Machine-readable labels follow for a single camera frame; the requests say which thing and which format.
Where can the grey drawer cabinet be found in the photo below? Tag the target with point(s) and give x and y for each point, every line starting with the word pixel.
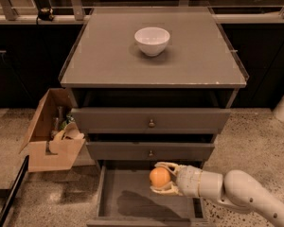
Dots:
pixel 197 69

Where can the brass top drawer knob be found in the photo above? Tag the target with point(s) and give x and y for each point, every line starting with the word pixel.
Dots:
pixel 151 124

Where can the green bottle in box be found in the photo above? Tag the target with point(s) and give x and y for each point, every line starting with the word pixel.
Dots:
pixel 68 119

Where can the small black device on ledge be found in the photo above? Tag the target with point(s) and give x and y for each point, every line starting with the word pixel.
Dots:
pixel 46 14

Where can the grey top drawer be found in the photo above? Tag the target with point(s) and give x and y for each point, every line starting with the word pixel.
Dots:
pixel 136 120

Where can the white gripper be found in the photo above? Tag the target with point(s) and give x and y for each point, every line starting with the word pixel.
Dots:
pixel 188 181

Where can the brown cardboard box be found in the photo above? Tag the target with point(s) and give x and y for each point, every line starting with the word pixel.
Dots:
pixel 44 153

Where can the white ceramic bowl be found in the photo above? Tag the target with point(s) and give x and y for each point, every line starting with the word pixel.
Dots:
pixel 152 40

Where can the crumpled paper in box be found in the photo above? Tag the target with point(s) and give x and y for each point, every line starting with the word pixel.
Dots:
pixel 70 131

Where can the grey open bottom drawer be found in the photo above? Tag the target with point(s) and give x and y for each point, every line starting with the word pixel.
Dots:
pixel 125 199

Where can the grey middle drawer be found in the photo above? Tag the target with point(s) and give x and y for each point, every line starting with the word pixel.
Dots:
pixel 145 151

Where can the orange fruit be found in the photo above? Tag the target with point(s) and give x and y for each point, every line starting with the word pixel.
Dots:
pixel 159 177

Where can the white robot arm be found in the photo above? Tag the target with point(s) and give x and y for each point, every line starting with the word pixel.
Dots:
pixel 236 189

